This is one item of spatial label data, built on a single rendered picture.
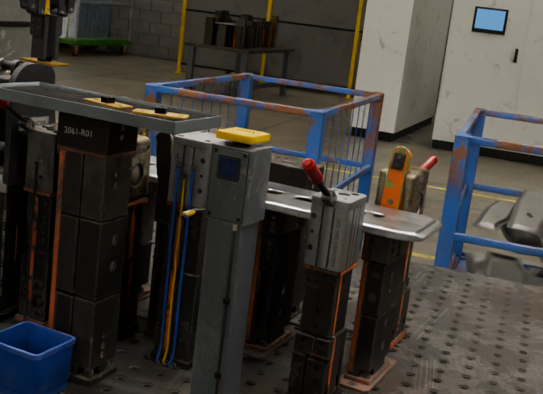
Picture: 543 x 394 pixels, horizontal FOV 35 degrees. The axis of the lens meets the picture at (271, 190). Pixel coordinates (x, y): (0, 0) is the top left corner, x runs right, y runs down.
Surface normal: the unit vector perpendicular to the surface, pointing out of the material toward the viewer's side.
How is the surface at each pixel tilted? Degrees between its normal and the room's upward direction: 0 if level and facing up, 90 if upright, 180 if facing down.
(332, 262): 90
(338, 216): 90
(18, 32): 90
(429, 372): 0
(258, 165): 90
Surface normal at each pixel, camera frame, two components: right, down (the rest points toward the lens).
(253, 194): 0.89, 0.20
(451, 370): 0.12, -0.97
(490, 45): -0.30, 0.17
